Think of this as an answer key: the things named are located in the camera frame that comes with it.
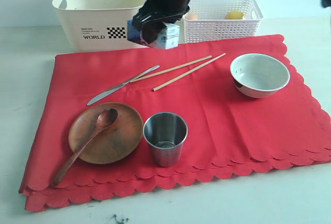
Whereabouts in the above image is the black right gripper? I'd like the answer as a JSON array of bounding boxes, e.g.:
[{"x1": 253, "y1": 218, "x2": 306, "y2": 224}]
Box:
[{"x1": 132, "y1": 0, "x2": 190, "y2": 44}]

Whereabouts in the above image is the blue white milk carton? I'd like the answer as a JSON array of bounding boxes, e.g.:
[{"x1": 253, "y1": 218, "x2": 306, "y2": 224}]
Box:
[{"x1": 127, "y1": 19, "x2": 180, "y2": 50}]

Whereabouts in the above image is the brown egg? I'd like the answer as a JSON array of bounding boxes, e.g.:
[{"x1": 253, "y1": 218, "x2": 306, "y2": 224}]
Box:
[{"x1": 186, "y1": 13, "x2": 198, "y2": 20}]

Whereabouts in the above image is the wooden chopstick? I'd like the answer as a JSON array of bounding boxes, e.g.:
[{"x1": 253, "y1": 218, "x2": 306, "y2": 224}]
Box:
[
  {"x1": 153, "y1": 53, "x2": 226, "y2": 92},
  {"x1": 130, "y1": 55, "x2": 212, "y2": 83}
]

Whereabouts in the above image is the yellow lemon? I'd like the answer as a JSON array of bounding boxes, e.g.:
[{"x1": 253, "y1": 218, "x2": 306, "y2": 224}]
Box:
[{"x1": 225, "y1": 11, "x2": 245, "y2": 20}]

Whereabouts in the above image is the dark wooden spoon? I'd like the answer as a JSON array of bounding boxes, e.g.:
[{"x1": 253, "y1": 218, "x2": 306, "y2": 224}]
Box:
[{"x1": 53, "y1": 108, "x2": 118, "y2": 186}]

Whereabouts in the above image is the white enamel bowl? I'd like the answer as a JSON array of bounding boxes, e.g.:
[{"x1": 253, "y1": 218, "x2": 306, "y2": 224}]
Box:
[{"x1": 230, "y1": 53, "x2": 291, "y2": 99}]

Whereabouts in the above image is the silver table knife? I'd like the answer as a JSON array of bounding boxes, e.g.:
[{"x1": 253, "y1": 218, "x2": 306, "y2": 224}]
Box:
[{"x1": 86, "y1": 65, "x2": 160, "y2": 106}]

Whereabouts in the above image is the cream plastic bin WORLD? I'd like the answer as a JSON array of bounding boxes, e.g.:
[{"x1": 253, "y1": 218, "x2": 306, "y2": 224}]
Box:
[{"x1": 52, "y1": 0, "x2": 146, "y2": 52}]

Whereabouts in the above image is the white perforated plastic basket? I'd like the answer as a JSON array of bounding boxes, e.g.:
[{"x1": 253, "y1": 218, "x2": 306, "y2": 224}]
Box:
[{"x1": 183, "y1": 0, "x2": 263, "y2": 43}]

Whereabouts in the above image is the red scalloped tablecloth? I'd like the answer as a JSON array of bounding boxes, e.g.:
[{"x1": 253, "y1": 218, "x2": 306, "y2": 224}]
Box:
[{"x1": 19, "y1": 35, "x2": 330, "y2": 212}]

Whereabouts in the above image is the stainless steel cup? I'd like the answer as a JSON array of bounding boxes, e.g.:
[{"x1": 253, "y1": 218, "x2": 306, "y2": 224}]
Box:
[{"x1": 143, "y1": 112, "x2": 188, "y2": 167}]

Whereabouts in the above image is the round wooden plate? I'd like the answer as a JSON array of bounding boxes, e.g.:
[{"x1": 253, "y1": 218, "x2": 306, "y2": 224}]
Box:
[{"x1": 68, "y1": 102, "x2": 143, "y2": 164}]

